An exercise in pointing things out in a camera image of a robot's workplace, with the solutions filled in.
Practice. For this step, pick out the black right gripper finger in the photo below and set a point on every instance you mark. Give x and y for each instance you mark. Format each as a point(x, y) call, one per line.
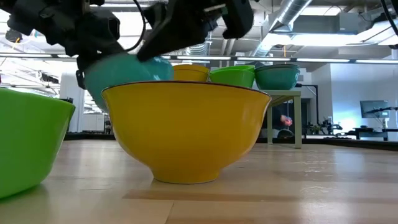
point(180, 31)

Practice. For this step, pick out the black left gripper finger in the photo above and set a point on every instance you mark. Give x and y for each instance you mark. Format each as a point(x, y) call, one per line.
point(80, 79)

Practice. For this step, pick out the teal bowl with patterned inside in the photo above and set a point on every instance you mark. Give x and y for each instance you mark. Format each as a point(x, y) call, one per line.
point(276, 66)
point(118, 74)
point(276, 79)

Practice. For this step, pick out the yellow bowl with floral inside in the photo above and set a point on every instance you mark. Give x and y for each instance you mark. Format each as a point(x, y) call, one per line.
point(186, 130)
point(191, 77)
point(191, 68)

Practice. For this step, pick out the green plastic bowl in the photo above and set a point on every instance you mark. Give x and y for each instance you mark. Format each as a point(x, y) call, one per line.
point(231, 79)
point(28, 140)
point(233, 67)

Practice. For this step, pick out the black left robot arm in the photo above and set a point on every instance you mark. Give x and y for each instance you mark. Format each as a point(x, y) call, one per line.
point(25, 15)

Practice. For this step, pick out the ceiling light strip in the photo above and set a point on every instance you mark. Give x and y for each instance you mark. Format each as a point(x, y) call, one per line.
point(263, 59)
point(203, 58)
point(323, 60)
point(377, 61)

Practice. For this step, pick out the person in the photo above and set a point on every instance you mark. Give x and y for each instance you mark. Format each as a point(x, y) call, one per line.
point(278, 115)

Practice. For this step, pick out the person's hand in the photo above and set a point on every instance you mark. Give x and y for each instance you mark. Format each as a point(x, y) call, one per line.
point(286, 120)

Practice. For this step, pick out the pale green perforated metal shelf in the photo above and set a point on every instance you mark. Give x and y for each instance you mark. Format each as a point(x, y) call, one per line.
point(297, 124)

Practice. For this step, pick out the silver ceiling duct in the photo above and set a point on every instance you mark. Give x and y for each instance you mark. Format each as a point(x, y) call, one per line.
point(289, 12)

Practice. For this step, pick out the black aluminium table frame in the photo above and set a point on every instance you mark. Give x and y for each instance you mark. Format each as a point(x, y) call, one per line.
point(87, 136)

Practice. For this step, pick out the dark wall monitor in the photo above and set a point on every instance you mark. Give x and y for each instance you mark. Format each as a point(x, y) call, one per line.
point(373, 109)

